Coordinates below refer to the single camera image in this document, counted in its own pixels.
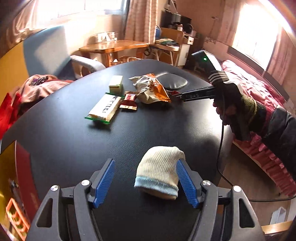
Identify cream sock with blue cuff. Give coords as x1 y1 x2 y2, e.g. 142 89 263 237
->
134 146 186 200

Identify cracker pack green ends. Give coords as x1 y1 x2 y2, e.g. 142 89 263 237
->
85 93 122 125

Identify orange white snack bag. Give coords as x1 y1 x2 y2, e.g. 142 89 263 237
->
129 73 171 104

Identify small red snack packet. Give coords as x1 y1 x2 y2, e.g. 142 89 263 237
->
119 91 137 111

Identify orange plastic ladder rack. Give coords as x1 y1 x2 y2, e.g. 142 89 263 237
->
6 198 30 241

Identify green cream small box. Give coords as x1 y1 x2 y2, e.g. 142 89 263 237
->
109 75 123 95

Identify gloved right hand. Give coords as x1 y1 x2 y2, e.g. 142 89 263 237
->
213 94 258 126

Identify pink bed cover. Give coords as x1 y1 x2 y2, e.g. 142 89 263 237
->
219 59 296 197

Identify wooden desk with drawer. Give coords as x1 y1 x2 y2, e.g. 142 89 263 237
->
175 34 195 68

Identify red gold storage box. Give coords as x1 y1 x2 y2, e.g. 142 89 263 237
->
1 141 41 228

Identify pink striped curtain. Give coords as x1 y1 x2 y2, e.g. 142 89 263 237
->
125 0 158 45

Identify pink cloth with beads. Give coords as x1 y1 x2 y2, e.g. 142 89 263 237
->
17 74 74 109

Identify red cloth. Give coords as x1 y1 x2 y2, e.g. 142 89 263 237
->
0 92 22 139

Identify wooden side table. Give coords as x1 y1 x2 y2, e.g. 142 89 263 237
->
79 40 149 67

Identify clear acrylic organizer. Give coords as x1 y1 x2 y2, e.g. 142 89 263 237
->
95 32 118 42

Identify blue yellow grey armchair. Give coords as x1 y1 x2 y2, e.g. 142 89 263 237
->
1 26 105 100

